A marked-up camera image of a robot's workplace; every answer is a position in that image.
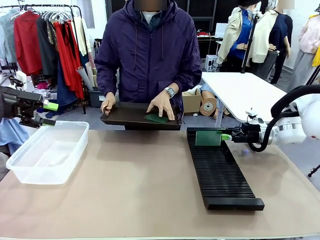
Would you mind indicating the black stand foot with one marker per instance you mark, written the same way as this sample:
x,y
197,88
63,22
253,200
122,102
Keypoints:
x,y
315,170

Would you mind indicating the light blue cloth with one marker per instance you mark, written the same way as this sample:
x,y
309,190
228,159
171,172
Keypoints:
x,y
12,135

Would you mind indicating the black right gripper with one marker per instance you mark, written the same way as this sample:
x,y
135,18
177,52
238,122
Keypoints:
x,y
248,133

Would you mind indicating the red hanging dress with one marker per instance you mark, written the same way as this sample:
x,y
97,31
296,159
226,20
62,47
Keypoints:
x,y
67,62

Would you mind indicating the white computer case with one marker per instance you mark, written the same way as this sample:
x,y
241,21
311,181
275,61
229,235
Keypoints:
x,y
212,62

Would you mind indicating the beige paper roll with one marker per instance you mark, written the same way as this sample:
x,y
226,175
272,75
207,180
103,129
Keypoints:
x,y
89,71

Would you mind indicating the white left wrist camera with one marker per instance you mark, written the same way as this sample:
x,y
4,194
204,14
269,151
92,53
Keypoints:
x,y
18,75

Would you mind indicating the person in purple jacket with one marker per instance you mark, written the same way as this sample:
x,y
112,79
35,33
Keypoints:
x,y
147,57

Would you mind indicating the light grey hanging garment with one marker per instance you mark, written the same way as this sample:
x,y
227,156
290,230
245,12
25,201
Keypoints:
x,y
6,37

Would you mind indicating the person's left forearm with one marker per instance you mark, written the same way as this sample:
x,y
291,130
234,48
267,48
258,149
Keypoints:
x,y
187,80

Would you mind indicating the green PCB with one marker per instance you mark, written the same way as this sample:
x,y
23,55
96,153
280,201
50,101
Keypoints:
x,y
156,119
207,138

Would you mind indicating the mannequin beige jacket blue shirt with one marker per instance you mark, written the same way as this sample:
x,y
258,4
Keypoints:
x,y
235,30

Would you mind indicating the cardboard box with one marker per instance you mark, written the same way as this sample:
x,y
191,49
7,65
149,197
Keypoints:
x,y
191,102

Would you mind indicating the grey paper roll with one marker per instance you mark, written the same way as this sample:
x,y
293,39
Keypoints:
x,y
83,77

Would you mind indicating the yellow garment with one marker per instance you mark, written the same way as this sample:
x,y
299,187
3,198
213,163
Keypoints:
x,y
317,57

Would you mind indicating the black metal clothes rack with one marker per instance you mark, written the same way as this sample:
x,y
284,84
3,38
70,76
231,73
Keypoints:
x,y
62,5

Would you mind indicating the clear plastic box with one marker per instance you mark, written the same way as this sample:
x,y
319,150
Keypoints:
x,y
47,155

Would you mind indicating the cream hanging garment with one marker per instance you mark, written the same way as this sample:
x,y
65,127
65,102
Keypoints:
x,y
82,37

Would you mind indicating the mannequin pink top grey skirt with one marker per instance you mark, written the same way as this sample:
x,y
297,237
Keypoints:
x,y
307,50

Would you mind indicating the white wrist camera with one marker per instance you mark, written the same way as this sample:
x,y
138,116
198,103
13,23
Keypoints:
x,y
260,120
18,75

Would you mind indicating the white table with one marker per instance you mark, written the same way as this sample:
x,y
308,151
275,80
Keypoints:
x,y
245,87

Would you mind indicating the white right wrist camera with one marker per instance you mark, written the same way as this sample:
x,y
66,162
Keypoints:
x,y
260,120

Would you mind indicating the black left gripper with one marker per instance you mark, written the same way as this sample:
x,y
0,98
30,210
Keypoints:
x,y
15,102

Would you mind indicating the person's right hand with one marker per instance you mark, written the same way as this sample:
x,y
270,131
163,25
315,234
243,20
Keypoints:
x,y
108,103

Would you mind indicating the black hanging garment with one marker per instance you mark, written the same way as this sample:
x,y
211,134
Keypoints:
x,y
46,50

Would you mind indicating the mannequin cream jacket navy shirt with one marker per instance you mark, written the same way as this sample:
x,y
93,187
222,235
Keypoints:
x,y
265,37

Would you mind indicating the silver wristwatch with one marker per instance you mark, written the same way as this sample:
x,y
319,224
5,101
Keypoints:
x,y
170,92

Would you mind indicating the black plastic tray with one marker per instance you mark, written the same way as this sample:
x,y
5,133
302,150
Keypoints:
x,y
127,116

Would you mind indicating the person's left hand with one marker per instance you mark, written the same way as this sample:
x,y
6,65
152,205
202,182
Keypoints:
x,y
162,106

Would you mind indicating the person's right forearm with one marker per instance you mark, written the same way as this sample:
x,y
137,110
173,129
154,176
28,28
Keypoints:
x,y
105,77

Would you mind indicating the grey storage bin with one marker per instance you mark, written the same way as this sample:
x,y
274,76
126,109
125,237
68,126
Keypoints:
x,y
93,100

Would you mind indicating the navy blue hanging garment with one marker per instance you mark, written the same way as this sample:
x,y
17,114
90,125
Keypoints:
x,y
65,87

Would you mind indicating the tall black tripod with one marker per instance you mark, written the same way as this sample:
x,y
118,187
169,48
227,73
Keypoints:
x,y
250,45

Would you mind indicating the black slotted PCB rack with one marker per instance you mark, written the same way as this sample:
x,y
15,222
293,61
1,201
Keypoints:
x,y
225,185

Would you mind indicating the red hanging shirt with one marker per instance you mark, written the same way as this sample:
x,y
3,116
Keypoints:
x,y
26,42

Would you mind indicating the pink cloth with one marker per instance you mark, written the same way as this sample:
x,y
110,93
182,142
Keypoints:
x,y
42,86

